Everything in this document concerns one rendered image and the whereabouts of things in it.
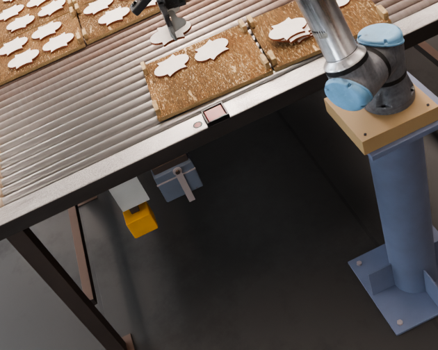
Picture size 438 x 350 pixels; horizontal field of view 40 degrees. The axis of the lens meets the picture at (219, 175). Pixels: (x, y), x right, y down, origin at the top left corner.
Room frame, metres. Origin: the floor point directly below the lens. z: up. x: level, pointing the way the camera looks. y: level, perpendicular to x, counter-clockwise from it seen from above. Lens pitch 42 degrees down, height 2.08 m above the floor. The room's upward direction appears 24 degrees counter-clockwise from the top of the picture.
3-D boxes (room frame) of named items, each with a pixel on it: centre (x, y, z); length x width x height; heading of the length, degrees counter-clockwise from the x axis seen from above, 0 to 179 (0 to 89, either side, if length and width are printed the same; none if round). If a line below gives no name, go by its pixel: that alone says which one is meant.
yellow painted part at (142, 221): (1.52, 0.31, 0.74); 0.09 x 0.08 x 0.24; 92
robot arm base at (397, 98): (1.28, -0.54, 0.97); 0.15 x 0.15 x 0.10
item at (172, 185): (1.53, 0.13, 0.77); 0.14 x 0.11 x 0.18; 92
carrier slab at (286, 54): (1.78, -0.52, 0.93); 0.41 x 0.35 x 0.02; 87
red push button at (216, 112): (1.54, -0.07, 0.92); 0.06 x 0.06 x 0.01; 2
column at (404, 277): (1.28, -0.53, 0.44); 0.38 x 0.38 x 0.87; 2
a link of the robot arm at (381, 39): (1.28, -0.53, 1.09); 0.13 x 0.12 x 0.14; 124
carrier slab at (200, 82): (1.80, -0.10, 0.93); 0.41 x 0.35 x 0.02; 88
